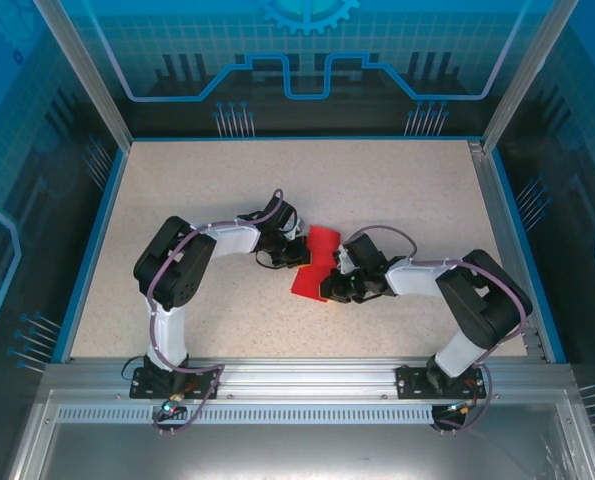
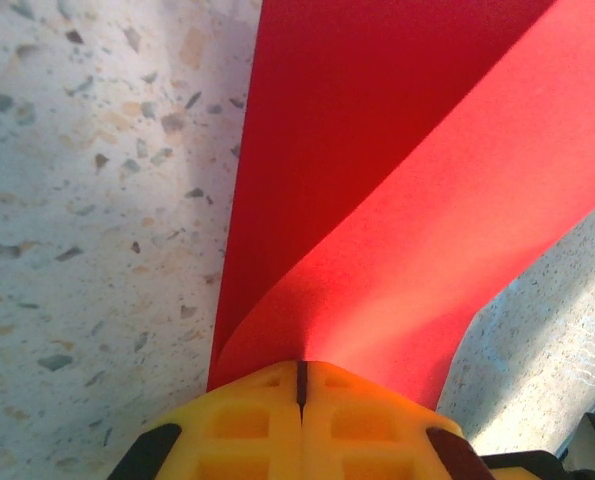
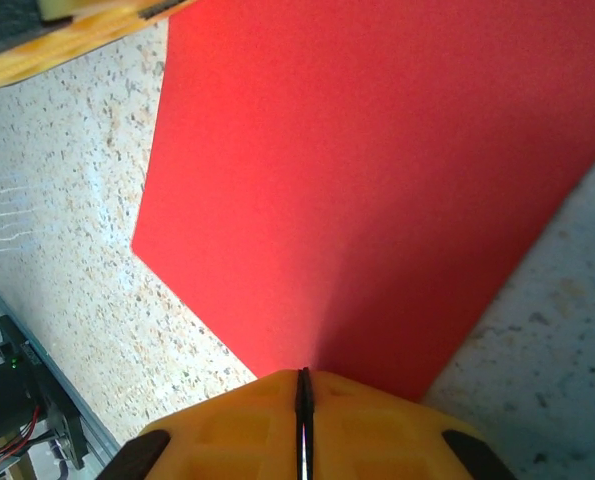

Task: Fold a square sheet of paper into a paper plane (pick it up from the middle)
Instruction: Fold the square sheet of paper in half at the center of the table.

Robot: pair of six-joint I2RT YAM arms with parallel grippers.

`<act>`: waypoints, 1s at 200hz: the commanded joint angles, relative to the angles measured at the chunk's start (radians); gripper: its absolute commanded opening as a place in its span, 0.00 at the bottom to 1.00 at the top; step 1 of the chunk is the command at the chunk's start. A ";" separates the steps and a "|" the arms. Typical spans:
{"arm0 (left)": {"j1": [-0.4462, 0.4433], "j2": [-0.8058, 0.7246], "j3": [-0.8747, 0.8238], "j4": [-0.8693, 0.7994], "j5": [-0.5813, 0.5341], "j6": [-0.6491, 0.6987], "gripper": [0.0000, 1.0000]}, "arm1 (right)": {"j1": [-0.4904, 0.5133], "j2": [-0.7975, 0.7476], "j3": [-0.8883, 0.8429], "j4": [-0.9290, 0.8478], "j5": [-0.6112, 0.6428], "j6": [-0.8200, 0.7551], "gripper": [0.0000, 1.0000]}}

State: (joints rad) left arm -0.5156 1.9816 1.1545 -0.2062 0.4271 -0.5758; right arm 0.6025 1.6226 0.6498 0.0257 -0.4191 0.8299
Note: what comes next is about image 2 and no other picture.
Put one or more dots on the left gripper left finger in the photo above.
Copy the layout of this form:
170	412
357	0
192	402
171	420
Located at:
247	440

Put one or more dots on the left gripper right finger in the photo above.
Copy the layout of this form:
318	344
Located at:
367	440

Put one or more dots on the red paper sheet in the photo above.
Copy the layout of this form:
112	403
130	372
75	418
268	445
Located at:
377	175

